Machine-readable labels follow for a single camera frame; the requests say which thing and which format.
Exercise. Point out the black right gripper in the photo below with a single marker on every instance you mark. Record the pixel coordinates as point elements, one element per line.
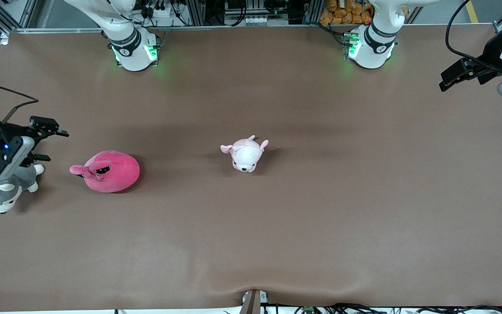
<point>10,131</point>

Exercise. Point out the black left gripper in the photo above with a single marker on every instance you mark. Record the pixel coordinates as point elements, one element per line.
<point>491,56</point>

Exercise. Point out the round hot pink plush toy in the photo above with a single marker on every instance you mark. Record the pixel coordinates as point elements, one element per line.
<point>111,174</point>

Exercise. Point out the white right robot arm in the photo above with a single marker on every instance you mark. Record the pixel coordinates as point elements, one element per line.
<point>131,52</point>

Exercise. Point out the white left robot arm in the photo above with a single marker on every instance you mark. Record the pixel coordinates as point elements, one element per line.
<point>375,52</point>

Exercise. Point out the grey white husky plush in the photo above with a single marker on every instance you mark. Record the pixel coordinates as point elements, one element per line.
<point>2,194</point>

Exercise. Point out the orange plush toys pile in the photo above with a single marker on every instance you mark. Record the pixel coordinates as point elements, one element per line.
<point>342,13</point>

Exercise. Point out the white power strip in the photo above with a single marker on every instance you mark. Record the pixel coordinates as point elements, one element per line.
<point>159,11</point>

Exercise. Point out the pale pink white plush dog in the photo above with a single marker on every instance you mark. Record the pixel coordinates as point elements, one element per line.
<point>246,157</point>

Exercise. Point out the white connector block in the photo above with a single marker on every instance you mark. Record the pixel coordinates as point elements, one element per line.
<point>255,20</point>

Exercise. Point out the brown table mat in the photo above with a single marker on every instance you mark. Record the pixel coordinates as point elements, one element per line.
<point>251,240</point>

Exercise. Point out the metal table clamp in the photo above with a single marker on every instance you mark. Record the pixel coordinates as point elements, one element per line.
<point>253,303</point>

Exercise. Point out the small green circuit board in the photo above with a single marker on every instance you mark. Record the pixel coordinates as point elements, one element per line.
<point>308,310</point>

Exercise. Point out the aluminium frame profile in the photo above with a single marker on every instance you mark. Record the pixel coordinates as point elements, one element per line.
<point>11,15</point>

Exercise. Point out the aluminium table edge rail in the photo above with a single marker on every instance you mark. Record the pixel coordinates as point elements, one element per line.
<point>233,27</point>

